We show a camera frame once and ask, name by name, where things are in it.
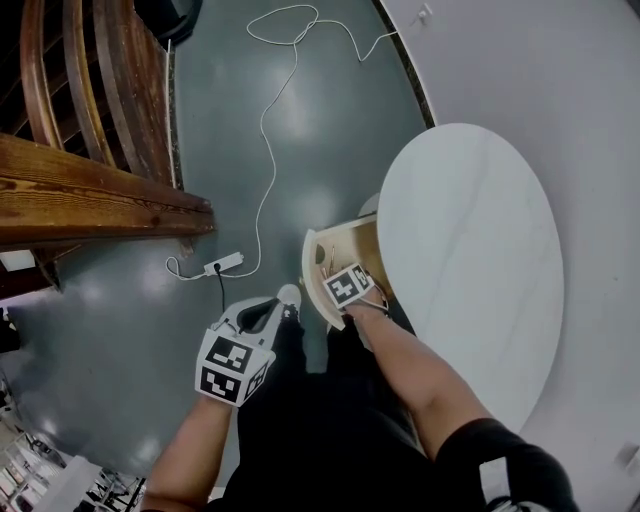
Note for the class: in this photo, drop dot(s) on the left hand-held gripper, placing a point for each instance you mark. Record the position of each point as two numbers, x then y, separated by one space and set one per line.
225 370

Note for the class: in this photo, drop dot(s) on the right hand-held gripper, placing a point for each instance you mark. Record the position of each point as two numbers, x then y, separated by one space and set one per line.
347 286

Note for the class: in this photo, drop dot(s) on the red pen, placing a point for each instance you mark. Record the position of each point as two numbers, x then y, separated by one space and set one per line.
332 255

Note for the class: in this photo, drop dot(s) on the large wooden drawer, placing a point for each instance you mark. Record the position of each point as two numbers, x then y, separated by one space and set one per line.
345 240

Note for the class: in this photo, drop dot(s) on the person's right forearm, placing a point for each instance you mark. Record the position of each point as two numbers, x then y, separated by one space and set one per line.
405 360

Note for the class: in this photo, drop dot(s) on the person's left forearm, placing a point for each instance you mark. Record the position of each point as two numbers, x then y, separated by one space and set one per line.
190 450

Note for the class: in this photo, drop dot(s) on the white kidney-shaped desk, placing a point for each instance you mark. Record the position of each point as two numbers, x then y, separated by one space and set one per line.
475 225

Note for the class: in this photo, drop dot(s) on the person's left white shoe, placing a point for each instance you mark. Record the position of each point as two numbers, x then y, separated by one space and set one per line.
289 295

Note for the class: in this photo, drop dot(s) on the white power strip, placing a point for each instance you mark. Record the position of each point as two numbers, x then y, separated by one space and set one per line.
223 264

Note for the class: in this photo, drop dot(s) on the person's black clothing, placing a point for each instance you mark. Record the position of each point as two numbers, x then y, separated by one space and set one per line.
325 425

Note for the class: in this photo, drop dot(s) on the white cluttered storage rack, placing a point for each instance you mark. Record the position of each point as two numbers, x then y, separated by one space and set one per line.
60 475

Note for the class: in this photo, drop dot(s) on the floor cleaning machine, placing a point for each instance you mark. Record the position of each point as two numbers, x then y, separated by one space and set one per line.
180 17

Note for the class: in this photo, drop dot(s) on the white wall socket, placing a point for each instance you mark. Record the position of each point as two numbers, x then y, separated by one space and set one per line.
423 14

